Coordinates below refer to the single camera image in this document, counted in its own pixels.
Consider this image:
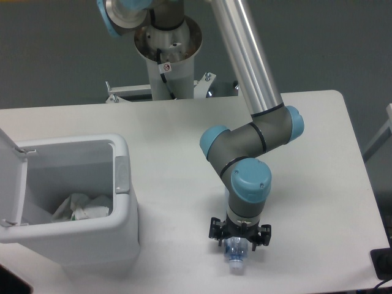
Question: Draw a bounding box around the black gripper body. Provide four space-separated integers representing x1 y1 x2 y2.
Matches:
225 219 260 241

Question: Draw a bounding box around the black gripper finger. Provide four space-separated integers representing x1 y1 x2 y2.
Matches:
209 217 228 247
250 224 271 251

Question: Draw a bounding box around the crushed clear plastic bottle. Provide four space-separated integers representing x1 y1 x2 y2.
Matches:
222 237 249 275

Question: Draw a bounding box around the white paper carton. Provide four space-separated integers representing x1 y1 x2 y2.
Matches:
84 195 113 219

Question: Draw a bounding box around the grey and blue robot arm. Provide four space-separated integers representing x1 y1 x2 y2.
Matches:
97 1 304 247

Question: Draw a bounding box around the white plastic trash can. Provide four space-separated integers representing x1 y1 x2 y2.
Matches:
1 133 140 265

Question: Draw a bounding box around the white trash can lid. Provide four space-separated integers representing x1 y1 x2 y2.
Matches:
1 130 28 227

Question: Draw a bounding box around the black device at right edge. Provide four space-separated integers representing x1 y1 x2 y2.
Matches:
370 247 391 280

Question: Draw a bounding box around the crumpled paper inside bin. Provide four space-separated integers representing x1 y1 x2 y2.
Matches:
51 193 91 222

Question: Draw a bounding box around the dark object bottom left corner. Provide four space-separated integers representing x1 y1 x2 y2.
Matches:
1 265 33 294

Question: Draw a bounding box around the white metal base frame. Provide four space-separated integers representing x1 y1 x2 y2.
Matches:
105 72 242 104

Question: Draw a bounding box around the white frame at right edge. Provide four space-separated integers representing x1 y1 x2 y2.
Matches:
362 104 391 162

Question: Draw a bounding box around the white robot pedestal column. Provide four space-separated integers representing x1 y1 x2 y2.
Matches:
134 16 202 100

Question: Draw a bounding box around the black cable on pedestal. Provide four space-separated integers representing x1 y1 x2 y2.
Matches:
156 48 178 100

